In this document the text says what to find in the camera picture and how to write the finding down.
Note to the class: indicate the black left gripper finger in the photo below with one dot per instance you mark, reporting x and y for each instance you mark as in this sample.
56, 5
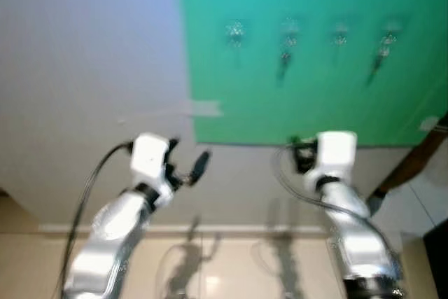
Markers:
201, 166
173, 149

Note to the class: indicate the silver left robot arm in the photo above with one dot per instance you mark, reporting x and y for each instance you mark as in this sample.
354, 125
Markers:
112, 236

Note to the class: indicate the pale tape strip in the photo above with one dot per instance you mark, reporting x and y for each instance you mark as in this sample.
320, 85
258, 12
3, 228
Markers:
207, 108
428, 123

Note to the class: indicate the grey shoe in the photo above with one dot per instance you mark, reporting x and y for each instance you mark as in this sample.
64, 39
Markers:
376, 203

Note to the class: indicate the person's bare leg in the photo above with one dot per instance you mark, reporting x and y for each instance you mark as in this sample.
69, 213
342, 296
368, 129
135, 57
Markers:
413, 162

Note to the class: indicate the dark shorts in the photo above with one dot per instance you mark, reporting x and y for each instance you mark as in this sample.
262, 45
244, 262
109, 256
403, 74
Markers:
441, 125

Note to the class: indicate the black cabinet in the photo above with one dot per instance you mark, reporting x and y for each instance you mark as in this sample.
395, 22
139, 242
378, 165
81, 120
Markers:
437, 264

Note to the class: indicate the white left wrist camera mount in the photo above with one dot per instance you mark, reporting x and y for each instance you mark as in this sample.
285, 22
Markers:
148, 155

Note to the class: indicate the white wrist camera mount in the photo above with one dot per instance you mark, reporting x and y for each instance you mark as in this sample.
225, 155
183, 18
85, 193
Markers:
148, 155
336, 152

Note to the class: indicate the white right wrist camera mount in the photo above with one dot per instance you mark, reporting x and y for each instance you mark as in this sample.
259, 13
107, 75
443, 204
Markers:
336, 152

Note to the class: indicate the green wall board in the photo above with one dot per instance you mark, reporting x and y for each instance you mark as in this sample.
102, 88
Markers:
315, 96

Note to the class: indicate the clear wall hook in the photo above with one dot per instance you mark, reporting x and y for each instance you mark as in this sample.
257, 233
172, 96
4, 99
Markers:
390, 31
340, 33
235, 31
290, 29

